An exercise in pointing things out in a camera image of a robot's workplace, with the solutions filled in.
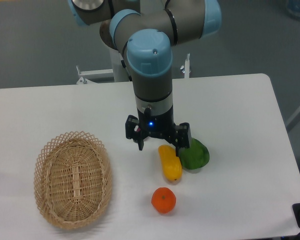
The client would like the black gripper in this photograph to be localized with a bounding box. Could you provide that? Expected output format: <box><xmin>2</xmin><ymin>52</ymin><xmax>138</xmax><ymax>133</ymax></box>
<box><xmin>125</xmin><ymin>106</ymin><xmax>191</xmax><ymax>157</ymax></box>

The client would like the orange fruit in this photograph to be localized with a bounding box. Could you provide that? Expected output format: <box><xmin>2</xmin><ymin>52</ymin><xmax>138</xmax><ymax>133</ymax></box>
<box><xmin>151</xmin><ymin>187</ymin><xmax>177</xmax><ymax>214</ymax></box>

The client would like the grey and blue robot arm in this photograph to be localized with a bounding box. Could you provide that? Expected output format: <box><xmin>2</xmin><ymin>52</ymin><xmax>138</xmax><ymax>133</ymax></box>
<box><xmin>68</xmin><ymin>0</ymin><xmax>222</xmax><ymax>151</ymax></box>

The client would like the yellow mango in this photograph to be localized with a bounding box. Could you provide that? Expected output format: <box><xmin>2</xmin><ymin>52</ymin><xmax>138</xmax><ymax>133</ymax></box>
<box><xmin>158</xmin><ymin>145</ymin><xmax>183</xmax><ymax>182</ymax></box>

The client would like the green bell pepper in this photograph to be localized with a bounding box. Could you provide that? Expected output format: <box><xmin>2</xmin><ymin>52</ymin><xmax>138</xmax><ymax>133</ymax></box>
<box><xmin>179</xmin><ymin>138</ymin><xmax>210</xmax><ymax>170</ymax></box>

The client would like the woven wicker basket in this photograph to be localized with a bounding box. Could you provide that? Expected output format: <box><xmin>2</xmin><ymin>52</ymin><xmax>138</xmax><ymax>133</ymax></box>
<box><xmin>33</xmin><ymin>131</ymin><xmax>113</xmax><ymax>230</ymax></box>

